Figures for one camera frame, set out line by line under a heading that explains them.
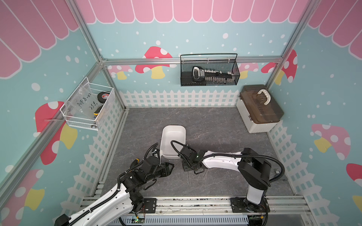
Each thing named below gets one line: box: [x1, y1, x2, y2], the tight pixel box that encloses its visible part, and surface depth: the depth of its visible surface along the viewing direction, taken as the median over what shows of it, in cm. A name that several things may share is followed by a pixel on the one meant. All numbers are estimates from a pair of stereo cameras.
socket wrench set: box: [192, 66, 236, 83], surface depth 91 cm
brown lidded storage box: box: [236, 84, 285, 134], surface depth 101 cm
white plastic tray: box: [159, 124, 187, 160], surface depth 102 cm
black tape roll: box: [97, 91, 110, 104], surface depth 82 cm
